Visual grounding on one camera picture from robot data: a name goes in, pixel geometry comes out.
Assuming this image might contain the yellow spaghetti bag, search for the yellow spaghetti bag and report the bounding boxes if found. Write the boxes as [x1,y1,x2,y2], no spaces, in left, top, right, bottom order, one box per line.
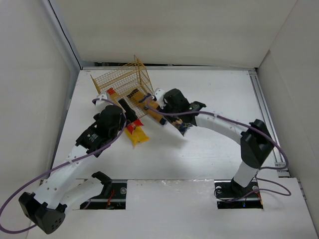
[124,126,149,147]

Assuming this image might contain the red white spaghetti bag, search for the red white spaghetti bag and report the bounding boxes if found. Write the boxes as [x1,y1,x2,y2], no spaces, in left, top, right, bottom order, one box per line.
[107,88,143,133]

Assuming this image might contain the blue patterned spaghetti bag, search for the blue patterned spaghetti bag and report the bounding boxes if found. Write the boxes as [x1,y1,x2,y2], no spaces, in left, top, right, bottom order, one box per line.
[157,107,192,136]

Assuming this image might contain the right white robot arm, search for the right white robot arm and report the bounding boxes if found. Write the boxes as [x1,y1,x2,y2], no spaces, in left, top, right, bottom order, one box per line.
[157,89,274,198]

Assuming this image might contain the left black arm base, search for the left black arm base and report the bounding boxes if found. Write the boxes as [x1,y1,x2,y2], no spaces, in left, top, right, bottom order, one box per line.
[80,180,128,210]

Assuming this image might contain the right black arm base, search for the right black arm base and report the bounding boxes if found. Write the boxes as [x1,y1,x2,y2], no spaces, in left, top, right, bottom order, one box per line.
[214,180,263,209]

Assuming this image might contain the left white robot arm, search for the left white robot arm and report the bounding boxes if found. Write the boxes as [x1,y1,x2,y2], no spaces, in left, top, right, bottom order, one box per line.
[18,101,126,235]

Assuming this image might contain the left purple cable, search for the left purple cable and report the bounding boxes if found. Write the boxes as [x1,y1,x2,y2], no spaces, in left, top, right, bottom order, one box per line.
[0,97,128,234]

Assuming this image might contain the purple cable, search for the purple cable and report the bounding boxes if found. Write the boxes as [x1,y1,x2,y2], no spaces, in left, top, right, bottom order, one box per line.
[0,97,128,234]
[145,98,292,203]

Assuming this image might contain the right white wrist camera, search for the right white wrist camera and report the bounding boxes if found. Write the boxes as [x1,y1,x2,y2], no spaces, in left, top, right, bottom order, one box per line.
[154,88,165,109]

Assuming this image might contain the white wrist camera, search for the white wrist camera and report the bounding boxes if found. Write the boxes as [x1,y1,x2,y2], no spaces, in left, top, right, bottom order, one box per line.
[95,92,110,110]
[154,88,165,109]

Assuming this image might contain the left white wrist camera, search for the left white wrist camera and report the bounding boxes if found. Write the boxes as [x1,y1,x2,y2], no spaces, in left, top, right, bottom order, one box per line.
[95,92,110,110]

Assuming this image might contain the yellow wire mesh shelf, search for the yellow wire mesh shelf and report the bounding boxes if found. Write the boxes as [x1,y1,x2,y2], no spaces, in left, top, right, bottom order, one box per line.
[91,56,154,118]

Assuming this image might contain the aluminium rail right side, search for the aluminium rail right side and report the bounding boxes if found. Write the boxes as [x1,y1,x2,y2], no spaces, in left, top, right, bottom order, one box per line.
[249,69,291,178]

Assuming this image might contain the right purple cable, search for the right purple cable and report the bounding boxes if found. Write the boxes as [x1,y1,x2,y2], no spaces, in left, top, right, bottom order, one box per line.
[145,98,292,203]

